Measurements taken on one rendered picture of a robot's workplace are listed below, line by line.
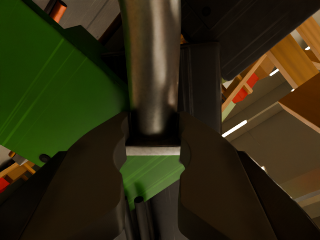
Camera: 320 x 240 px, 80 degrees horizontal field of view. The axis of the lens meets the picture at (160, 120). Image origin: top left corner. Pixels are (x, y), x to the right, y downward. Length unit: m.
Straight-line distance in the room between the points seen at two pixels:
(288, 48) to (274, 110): 6.70
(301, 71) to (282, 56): 0.10
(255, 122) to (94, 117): 7.55
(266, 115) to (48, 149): 7.54
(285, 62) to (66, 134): 0.89
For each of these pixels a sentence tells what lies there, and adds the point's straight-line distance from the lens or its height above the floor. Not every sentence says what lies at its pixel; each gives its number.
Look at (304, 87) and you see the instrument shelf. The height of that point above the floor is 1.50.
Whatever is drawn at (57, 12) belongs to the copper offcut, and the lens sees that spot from 0.55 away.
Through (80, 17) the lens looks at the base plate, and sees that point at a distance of 0.66.
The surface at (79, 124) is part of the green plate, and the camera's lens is 0.17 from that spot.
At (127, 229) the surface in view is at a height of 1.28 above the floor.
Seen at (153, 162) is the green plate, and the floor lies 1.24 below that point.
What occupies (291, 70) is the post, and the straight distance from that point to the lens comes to 0.98.
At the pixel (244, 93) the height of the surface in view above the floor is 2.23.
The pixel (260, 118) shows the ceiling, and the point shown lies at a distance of 7.63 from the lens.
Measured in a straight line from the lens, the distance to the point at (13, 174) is 5.87.
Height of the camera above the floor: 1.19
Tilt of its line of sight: 7 degrees up
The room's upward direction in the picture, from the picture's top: 137 degrees clockwise
